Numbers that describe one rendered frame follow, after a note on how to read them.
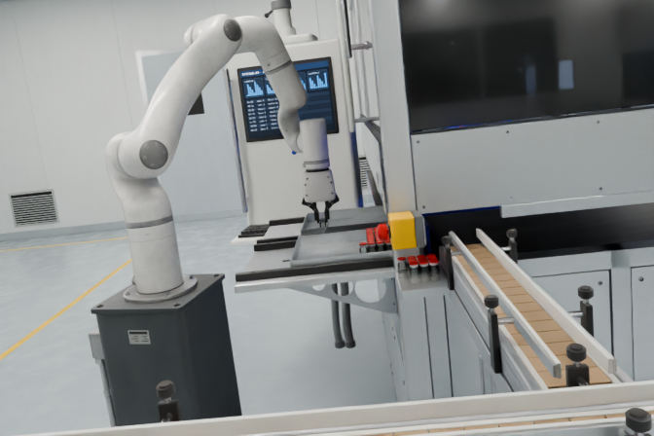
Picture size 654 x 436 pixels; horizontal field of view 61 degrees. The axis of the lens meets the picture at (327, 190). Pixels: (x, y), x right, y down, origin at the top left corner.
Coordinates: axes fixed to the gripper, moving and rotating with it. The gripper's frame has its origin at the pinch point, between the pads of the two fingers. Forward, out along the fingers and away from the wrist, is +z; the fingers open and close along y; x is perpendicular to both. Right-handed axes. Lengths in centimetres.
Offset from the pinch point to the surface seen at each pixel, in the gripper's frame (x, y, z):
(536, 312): -91, 38, 0
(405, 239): -57, 21, -5
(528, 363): -107, 32, 0
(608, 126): -48, 70, -25
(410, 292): -61, 21, 6
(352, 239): -15.5, 9.4, 4.9
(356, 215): 18.5, 11.3, 4.8
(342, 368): 79, -3, 94
